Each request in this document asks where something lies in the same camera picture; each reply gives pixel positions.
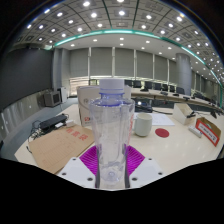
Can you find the black office chairs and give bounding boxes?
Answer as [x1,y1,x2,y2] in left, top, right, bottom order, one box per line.
[123,79,194,96]

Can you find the ceiling lights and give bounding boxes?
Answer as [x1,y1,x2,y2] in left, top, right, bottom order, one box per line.
[24,0,223,84]

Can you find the clear plastic water bottle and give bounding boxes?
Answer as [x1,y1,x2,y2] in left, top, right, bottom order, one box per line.
[88,78,136,191]

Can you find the white remote control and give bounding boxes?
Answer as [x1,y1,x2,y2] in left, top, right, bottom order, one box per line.
[188,124,204,139]

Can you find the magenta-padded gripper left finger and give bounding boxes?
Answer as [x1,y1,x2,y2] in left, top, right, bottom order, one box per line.
[57,145,100,189]

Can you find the black power strip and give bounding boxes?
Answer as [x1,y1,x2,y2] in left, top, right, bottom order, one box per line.
[38,113,68,132]

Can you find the open brown and red box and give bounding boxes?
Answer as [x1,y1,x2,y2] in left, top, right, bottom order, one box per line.
[195,117,222,148]

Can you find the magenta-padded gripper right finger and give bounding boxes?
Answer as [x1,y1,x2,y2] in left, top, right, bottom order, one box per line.
[125,145,165,189]

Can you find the brown paper envelope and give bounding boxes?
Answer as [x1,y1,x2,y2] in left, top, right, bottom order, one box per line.
[28,124,95,175]

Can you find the open white cardboard box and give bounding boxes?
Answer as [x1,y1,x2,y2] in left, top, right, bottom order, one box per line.
[172,102,197,126]

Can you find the white ceramic mug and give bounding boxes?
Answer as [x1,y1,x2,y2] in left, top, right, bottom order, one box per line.
[133,112,154,138]

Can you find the white copy paper box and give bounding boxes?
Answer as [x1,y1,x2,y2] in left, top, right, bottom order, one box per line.
[76,84,133,127]

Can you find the flat round red coaster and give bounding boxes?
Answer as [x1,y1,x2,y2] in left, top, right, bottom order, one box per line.
[154,127,170,139]

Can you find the grey CRT monitor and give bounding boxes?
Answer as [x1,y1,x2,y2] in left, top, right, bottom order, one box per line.
[43,90,62,108]

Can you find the black desk conference unit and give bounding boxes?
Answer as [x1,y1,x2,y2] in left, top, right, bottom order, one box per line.
[133,98,154,114]

